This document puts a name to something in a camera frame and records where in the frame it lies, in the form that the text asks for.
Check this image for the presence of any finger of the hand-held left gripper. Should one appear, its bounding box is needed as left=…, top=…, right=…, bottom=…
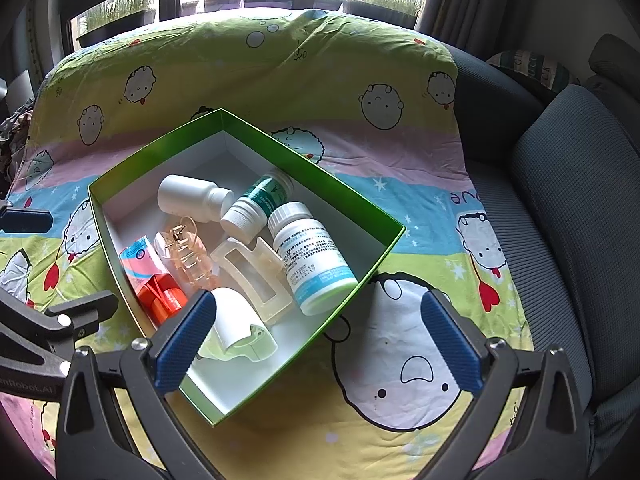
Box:
left=0, top=201, right=53, bottom=234
left=0, top=290, right=120, bottom=376

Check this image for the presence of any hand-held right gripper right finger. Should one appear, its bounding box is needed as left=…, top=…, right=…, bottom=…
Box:
left=420, top=288, right=586, bottom=480

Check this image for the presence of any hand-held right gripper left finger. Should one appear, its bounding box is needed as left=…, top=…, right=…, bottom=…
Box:
left=55, top=287, right=226, bottom=480

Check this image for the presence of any white plug-in device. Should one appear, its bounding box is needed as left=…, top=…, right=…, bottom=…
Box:
left=197, top=286, right=278, bottom=363

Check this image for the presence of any pink carton with orange bottle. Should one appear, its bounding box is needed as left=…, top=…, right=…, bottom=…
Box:
left=118, top=236, right=190, bottom=331

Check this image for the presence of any orange clear hair clip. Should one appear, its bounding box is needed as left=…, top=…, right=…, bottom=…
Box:
left=155, top=215, right=218, bottom=293

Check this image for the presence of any clear plastic hair clip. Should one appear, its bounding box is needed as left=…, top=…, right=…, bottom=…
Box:
left=210, top=236, right=293, bottom=324

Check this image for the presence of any green cardboard box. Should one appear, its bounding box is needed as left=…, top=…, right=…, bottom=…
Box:
left=87, top=107, right=407, bottom=430

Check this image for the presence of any plain white bottle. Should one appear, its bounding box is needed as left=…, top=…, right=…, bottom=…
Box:
left=157, top=174, right=236, bottom=223

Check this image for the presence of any blue label white bottle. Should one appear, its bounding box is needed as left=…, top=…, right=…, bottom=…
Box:
left=267, top=201, right=360, bottom=317

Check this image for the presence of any green label white bottle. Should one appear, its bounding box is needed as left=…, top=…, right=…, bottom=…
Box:
left=220, top=169, right=295, bottom=239

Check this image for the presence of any pile of clothes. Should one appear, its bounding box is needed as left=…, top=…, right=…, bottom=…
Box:
left=0, top=110, right=36, bottom=186

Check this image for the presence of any white board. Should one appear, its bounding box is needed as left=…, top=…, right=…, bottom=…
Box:
left=2, top=71, right=33, bottom=111

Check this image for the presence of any cartoon printed blanket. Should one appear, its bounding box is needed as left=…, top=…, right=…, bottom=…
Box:
left=0, top=7, right=536, bottom=480

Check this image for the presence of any grey sofa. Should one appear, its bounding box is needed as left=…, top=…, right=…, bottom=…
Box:
left=440, top=35, right=640, bottom=461

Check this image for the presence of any long planter with grass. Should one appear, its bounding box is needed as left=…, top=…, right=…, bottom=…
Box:
left=342, top=0, right=423, bottom=28
left=75, top=0, right=157, bottom=47

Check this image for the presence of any patterned cushion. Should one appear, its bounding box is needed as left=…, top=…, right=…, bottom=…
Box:
left=487, top=49, right=581, bottom=92

